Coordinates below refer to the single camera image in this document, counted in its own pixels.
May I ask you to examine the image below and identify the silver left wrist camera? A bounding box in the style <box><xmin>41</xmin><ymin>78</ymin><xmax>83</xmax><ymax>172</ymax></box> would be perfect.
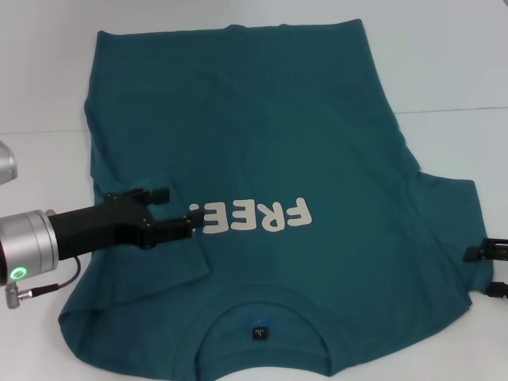
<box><xmin>0</xmin><ymin>139</ymin><xmax>19</xmax><ymax>186</ymax></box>

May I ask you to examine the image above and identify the teal t-shirt with FREE print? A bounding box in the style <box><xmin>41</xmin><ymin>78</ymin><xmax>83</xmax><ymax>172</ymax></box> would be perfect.
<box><xmin>57</xmin><ymin>17</ymin><xmax>496</xmax><ymax>381</ymax></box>

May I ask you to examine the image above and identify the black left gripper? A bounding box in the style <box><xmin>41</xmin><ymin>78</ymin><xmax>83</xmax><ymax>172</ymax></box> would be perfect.
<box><xmin>50</xmin><ymin>185</ymin><xmax>205</xmax><ymax>261</ymax></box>

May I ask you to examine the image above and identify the black cable with silver plug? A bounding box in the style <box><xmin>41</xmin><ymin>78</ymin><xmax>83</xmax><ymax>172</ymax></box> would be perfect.
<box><xmin>3</xmin><ymin>256</ymin><xmax>83</xmax><ymax>309</ymax></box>

